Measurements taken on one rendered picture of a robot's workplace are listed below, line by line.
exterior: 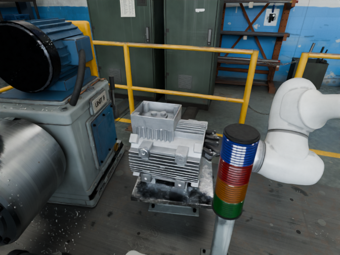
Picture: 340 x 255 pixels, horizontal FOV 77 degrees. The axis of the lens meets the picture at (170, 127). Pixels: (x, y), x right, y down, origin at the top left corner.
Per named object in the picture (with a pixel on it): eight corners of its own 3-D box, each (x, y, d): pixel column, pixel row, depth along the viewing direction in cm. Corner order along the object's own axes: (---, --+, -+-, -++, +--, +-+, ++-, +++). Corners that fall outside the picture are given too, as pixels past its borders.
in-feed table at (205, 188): (133, 223, 68) (130, 197, 62) (151, 167, 91) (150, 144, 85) (210, 232, 65) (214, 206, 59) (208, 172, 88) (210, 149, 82)
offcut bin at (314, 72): (313, 85, 422) (329, 41, 381) (320, 93, 384) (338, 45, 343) (285, 83, 436) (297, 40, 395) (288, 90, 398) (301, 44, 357)
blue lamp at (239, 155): (221, 165, 36) (224, 143, 34) (218, 145, 41) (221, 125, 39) (257, 168, 35) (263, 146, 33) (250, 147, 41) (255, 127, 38)
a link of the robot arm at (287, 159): (250, 174, 64) (258, 133, 66) (304, 189, 61) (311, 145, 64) (261, 175, 53) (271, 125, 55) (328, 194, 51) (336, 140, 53)
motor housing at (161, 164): (131, 187, 65) (124, 134, 55) (151, 151, 81) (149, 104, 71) (196, 200, 60) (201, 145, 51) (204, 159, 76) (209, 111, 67)
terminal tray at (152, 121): (132, 137, 61) (129, 115, 57) (145, 120, 70) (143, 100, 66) (173, 143, 58) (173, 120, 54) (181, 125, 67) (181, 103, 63)
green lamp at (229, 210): (213, 217, 43) (215, 202, 41) (212, 195, 48) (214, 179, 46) (244, 221, 42) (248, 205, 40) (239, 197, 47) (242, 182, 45)
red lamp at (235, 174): (218, 184, 38) (221, 165, 36) (216, 163, 44) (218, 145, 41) (252, 188, 38) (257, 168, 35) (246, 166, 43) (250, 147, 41)
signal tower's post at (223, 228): (200, 280, 54) (219, 142, 33) (200, 249, 61) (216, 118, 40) (232, 285, 53) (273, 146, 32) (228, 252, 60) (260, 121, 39)
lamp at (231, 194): (215, 202, 41) (218, 184, 38) (214, 179, 46) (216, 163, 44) (248, 205, 40) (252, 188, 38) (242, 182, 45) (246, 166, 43)
